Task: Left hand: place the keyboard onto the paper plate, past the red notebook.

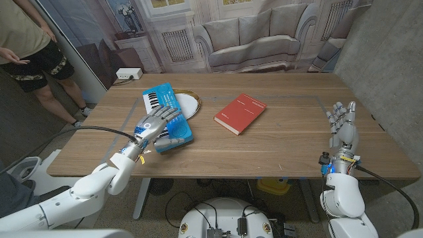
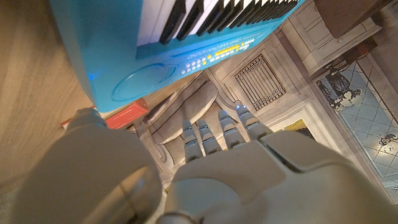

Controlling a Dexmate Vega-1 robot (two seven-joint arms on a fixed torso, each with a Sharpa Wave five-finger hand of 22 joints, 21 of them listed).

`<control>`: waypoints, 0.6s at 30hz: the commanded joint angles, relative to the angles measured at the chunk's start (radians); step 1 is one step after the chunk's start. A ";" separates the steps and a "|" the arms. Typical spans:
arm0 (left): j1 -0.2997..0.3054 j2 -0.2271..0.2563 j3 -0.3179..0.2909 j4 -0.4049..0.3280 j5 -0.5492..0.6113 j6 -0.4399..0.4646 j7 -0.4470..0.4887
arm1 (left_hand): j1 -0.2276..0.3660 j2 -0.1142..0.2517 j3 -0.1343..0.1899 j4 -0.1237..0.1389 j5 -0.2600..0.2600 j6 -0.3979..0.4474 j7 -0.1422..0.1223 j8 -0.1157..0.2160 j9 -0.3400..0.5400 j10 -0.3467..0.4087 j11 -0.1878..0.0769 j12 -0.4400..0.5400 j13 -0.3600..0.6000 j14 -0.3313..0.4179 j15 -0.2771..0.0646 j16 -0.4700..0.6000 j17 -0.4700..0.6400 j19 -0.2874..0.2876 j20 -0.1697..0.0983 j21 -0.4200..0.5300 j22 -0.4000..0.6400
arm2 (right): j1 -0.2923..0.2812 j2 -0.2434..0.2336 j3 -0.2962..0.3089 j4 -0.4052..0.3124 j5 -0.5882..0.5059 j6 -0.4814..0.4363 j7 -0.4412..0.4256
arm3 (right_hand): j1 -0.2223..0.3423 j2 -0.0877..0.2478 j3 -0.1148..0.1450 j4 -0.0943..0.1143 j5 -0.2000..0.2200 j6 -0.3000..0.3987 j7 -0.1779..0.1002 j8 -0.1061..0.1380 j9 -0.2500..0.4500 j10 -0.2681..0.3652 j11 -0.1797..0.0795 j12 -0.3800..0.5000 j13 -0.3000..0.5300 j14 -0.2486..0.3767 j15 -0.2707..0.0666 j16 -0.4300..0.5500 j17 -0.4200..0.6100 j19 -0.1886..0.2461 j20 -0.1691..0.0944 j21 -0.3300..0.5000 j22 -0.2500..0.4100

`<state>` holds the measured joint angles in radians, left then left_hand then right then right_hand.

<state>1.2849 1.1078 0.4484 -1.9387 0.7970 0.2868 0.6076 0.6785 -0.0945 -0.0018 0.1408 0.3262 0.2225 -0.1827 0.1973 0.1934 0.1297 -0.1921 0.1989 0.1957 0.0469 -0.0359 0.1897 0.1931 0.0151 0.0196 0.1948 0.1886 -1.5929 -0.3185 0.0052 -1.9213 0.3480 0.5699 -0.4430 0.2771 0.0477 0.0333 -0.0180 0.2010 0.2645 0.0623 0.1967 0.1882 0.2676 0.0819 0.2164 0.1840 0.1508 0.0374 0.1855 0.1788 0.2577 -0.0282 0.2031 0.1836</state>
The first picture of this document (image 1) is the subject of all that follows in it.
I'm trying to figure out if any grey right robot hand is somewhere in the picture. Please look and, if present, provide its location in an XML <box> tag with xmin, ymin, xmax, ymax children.
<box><xmin>325</xmin><ymin>100</ymin><xmax>362</xmax><ymax>175</ymax></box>

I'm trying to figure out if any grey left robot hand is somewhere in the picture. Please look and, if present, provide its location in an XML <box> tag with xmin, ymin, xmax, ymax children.
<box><xmin>119</xmin><ymin>104</ymin><xmax>186</xmax><ymax>162</ymax></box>

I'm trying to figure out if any blue toy piano keyboard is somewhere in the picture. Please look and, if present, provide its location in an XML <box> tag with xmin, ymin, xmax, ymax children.
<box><xmin>142</xmin><ymin>82</ymin><xmax>194</xmax><ymax>154</ymax></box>

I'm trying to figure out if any gold-rimmed white paper plate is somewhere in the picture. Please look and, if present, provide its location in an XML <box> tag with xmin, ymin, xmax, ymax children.
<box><xmin>172</xmin><ymin>88</ymin><xmax>202</xmax><ymax>120</ymax></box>

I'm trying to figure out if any red notebook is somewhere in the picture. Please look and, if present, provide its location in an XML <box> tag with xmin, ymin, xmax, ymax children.
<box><xmin>213</xmin><ymin>93</ymin><xmax>268</xmax><ymax>136</ymax></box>

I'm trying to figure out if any white power strip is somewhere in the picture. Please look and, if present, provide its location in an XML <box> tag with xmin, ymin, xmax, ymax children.
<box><xmin>115</xmin><ymin>67</ymin><xmax>143</xmax><ymax>81</ymax></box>

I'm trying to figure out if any black round floor fan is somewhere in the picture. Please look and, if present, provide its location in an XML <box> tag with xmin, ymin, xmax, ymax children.
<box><xmin>147</xmin><ymin>178</ymin><xmax>174</xmax><ymax>196</ymax></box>

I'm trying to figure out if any white table leg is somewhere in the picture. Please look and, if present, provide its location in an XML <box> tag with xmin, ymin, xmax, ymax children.
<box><xmin>299</xmin><ymin>178</ymin><xmax>320</xmax><ymax>223</ymax></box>
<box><xmin>132</xmin><ymin>177</ymin><xmax>151</xmax><ymax>220</ymax></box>

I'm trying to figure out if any yellow object under table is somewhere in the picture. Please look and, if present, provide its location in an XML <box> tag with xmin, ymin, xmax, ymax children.
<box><xmin>256</xmin><ymin>178</ymin><xmax>291</xmax><ymax>196</ymax></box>

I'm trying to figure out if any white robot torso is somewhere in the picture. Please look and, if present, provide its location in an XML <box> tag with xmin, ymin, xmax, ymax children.
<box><xmin>178</xmin><ymin>197</ymin><xmax>274</xmax><ymax>238</ymax></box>

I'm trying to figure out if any printed living room backdrop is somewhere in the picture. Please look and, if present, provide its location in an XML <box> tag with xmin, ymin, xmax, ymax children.
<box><xmin>36</xmin><ymin>0</ymin><xmax>374</xmax><ymax>90</ymax></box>

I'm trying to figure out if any person in blue jeans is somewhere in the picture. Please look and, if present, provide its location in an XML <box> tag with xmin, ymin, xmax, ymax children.
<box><xmin>0</xmin><ymin>161</ymin><xmax>72</xmax><ymax>219</ymax></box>

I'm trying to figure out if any person in beige shirt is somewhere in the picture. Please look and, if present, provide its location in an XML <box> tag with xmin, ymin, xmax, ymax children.
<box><xmin>0</xmin><ymin>0</ymin><xmax>93</xmax><ymax>128</ymax></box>

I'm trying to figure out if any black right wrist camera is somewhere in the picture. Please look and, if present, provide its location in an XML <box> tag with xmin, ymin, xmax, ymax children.
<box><xmin>318</xmin><ymin>151</ymin><xmax>331</xmax><ymax>167</ymax></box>

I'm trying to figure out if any black power strip cable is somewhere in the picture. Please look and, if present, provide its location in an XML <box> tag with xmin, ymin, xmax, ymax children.
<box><xmin>111</xmin><ymin>75</ymin><xmax>134</xmax><ymax>87</ymax></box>

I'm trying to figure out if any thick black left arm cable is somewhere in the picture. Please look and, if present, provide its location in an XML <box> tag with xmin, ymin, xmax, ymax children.
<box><xmin>0</xmin><ymin>125</ymin><xmax>138</xmax><ymax>176</ymax></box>

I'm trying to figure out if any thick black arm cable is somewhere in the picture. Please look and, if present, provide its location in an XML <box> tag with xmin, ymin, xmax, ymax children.
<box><xmin>0</xmin><ymin>125</ymin><xmax>138</xmax><ymax>176</ymax></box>
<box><xmin>355</xmin><ymin>164</ymin><xmax>420</xmax><ymax>231</ymax></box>

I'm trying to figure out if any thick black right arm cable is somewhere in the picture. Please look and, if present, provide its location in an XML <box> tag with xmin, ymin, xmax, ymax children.
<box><xmin>355</xmin><ymin>164</ymin><xmax>420</xmax><ymax>231</ymax></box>

